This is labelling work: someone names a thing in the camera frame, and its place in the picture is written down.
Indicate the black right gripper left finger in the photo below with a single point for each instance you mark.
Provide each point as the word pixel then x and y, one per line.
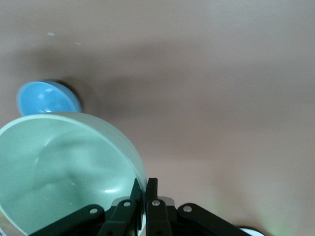
pixel 118 216

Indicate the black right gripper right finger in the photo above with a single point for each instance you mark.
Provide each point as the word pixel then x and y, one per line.
pixel 172 218

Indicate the green bowl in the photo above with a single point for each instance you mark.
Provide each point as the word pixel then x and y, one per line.
pixel 66 172

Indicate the blue bowl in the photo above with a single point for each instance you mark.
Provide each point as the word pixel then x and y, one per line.
pixel 46 99

